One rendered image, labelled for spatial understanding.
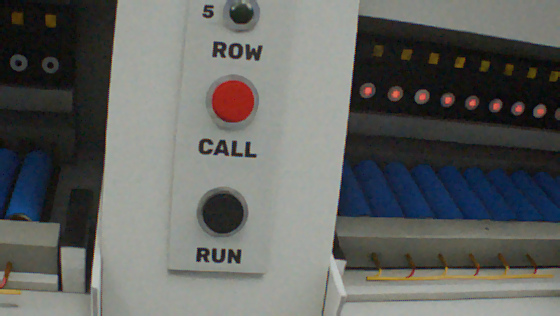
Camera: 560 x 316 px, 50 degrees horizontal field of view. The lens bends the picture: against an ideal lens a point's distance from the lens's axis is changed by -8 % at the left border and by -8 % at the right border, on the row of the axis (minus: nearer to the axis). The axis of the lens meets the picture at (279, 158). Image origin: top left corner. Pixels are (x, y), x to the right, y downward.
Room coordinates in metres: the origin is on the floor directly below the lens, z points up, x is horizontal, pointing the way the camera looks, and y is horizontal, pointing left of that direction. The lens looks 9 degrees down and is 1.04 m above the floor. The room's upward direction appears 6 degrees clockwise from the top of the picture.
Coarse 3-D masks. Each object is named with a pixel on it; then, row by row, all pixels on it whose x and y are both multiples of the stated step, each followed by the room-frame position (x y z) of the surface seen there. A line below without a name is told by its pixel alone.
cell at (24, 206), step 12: (36, 156) 0.35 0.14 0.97; (48, 156) 0.35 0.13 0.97; (24, 168) 0.34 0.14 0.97; (36, 168) 0.34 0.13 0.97; (48, 168) 0.35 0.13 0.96; (24, 180) 0.32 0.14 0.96; (36, 180) 0.33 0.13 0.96; (48, 180) 0.34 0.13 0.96; (24, 192) 0.31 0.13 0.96; (36, 192) 0.32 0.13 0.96; (12, 204) 0.30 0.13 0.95; (24, 204) 0.30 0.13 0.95; (36, 204) 0.31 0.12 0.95; (24, 216) 0.30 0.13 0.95; (36, 216) 0.30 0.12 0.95
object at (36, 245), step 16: (0, 224) 0.28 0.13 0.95; (16, 224) 0.28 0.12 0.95; (32, 224) 0.28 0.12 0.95; (48, 224) 0.29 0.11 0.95; (0, 240) 0.27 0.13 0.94; (16, 240) 0.27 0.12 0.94; (32, 240) 0.27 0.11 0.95; (48, 240) 0.28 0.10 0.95; (0, 256) 0.27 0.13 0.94; (16, 256) 0.27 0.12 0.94; (32, 256) 0.27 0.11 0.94; (48, 256) 0.27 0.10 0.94; (32, 272) 0.28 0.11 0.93; (48, 272) 0.28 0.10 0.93; (0, 288) 0.26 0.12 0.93
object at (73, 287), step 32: (0, 96) 0.38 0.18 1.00; (32, 96) 0.38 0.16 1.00; (64, 96) 0.39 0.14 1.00; (96, 160) 0.39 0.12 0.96; (64, 192) 0.35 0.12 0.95; (96, 192) 0.36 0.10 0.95; (64, 224) 0.28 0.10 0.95; (96, 224) 0.33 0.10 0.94; (64, 256) 0.27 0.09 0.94; (96, 256) 0.23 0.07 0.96; (64, 288) 0.28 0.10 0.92; (96, 288) 0.22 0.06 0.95
